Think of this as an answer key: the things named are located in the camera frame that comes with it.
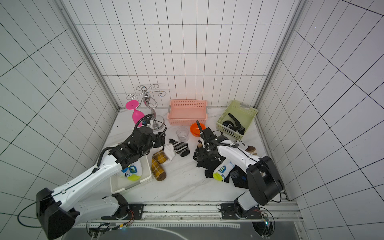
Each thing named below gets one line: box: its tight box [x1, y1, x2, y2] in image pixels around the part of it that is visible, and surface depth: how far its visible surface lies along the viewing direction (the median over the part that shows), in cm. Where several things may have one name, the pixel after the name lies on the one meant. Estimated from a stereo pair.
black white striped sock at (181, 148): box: [169, 138, 190, 157], surface depth 96 cm
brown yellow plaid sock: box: [151, 150, 168, 182], surface depth 87 cm
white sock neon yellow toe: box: [212, 158, 236, 182], surface depth 85 cm
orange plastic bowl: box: [190, 122, 206, 137], surface depth 103 cm
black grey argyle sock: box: [196, 157, 227, 178], surface depth 85 cm
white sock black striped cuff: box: [162, 143, 176, 165], surface depth 93 cm
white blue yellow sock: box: [121, 160, 142, 182], surface depth 85 cm
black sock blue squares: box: [224, 164, 249, 189], surface depth 83 cm
